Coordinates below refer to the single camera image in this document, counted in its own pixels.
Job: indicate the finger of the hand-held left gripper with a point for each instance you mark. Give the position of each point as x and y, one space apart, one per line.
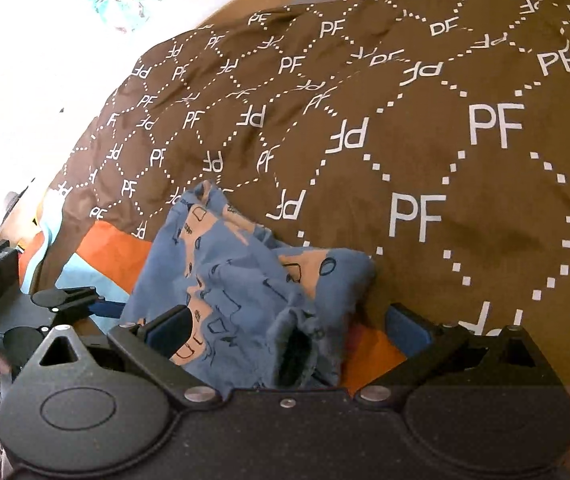
72 297

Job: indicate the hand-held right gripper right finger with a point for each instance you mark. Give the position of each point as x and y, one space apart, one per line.
407 330

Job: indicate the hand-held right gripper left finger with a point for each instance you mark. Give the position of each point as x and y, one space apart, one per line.
175 327

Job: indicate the blue pants with orange print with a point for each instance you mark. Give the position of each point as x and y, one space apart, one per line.
245 280

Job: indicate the colourful bed sheet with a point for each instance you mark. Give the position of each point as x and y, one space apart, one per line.
110 250

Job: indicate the brown printed blanket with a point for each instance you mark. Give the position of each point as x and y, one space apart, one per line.
465 210

